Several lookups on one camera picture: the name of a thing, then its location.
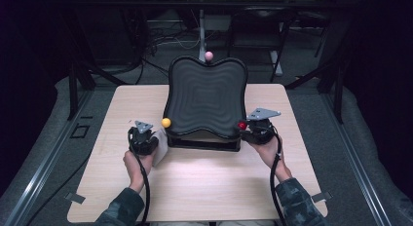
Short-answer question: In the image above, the metal floor rail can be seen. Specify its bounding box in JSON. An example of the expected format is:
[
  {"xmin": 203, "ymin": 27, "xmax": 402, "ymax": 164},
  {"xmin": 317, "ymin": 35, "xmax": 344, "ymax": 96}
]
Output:
[
  {"xmin": 319, "ymin": 86, "xmax": 394, "ymax": 226},
  {"xmin": 3, "ymin": 89, "xmax": 95, "ymax": 226}
]

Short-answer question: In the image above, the black chair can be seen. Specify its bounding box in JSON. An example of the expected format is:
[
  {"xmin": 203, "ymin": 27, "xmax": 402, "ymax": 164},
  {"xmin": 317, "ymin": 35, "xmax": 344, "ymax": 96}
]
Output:
[{"xmin": 225, "ymin": 6, "xmax": 298, "ymax": 84}]

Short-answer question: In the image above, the black floor cable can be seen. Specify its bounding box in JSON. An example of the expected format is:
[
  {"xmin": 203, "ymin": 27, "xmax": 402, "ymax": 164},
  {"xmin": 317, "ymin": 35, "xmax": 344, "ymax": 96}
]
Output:
[{"xmin": 28, "ymin": 154, "xmax": 94, "ymax": 220}]

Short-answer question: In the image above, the left hand-held gripper cable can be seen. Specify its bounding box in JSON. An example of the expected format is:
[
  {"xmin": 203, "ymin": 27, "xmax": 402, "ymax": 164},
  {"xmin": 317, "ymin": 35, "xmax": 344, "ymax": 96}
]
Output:
[{"xmin": 128, "ymin": 130, "xmax": 151, "ymax": 226}]

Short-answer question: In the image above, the right hand-held gripper cable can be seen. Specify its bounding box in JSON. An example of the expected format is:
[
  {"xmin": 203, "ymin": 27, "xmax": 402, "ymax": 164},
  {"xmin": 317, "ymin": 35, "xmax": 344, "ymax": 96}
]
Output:
[{"xmin": 269, "ymin": 125, "xmax": 288, "ymax": 226}]

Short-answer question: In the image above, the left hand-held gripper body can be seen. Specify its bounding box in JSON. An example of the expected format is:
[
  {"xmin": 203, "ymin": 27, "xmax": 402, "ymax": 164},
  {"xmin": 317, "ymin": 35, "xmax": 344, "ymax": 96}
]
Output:
[{"xmin": 127, "ymin": 120, "xmax": 160, "ymax": 156}]

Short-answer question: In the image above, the black wavy tray stand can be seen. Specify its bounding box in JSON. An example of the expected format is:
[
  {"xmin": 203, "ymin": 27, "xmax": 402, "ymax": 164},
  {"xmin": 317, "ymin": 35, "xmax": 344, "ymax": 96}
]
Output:
[{"xmin": 163, "ymin": 55, "xmax": 249, "ymax": 153}]

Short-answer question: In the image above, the black metal stand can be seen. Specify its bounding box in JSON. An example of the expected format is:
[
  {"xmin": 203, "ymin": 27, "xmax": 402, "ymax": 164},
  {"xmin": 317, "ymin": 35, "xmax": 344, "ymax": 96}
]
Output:
[
  {"xmin": 284, "ymin": 55, "xmax": 350, "ymax": 125},
  {"xmin": 66, "ymin": 56, "xmax": 131, "ymax": 122}
]

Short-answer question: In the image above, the person's right hand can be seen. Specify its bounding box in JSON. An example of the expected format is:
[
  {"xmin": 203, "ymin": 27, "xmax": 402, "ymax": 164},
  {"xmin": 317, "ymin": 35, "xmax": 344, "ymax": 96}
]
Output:
[{"xmin": 249, "ymin": 136, "xmax": 293, "ymax": 183}]

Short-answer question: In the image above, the grey cleaning cloth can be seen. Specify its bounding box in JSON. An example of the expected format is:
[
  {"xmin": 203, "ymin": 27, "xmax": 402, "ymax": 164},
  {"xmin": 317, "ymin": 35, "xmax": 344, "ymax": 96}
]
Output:
[{"xmin": 151, "ymin": 128, "xmax": 169, "ymax": 168}]

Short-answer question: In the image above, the tangle of floor cables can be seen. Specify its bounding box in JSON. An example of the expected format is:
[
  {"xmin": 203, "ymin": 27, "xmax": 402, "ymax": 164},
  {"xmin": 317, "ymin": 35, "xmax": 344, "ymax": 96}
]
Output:
[{"xmin": 142, "ymin": 20, "xmax": 201, "ymax": 57}]

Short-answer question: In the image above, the hand-held gripper cable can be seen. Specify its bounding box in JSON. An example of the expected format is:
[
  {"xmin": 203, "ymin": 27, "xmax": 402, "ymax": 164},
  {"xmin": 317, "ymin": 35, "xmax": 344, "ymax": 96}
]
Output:
[
  {"xmin": 128, "ymin": 130, "xmax": 151, "ymax": 226},
  {"xmin": 269, "ymin": 125, "xmax": 288, "ymax": 226}
]

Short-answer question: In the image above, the white table leg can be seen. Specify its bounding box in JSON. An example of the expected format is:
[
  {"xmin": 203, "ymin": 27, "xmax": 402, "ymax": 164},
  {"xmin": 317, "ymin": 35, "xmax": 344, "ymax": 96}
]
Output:
[
  {"xmin": 197, "ymin": 9, "xmax": 208, "ymax": 63},
  {"xmin": 270, "ymin": 50, "xmax": 283, "ymax": 77}
]

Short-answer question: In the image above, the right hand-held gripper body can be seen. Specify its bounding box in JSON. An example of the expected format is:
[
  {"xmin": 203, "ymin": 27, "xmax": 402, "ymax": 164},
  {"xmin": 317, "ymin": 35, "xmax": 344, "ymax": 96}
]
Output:
[{"xmin": 243, "ymin": 107, "xmax": 282, "ymax": 146}]

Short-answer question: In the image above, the person's left hand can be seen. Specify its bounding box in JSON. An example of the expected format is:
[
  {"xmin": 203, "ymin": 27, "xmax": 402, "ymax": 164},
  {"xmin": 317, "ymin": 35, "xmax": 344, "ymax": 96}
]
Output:
[{"xmin": 122, "ymin": 150, "xmax": 154, "ymax": 193}]

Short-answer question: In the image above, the grey tape strip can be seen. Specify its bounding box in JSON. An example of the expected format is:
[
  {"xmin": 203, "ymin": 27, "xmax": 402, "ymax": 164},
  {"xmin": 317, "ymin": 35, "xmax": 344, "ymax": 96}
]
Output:
[
  {"xmin": 311, "ymin": 191, "xmax": 334, "ymax": 204},
  {"xmin": 64, "ymin": 192, "xmax": 87, "ymax": 205}
]

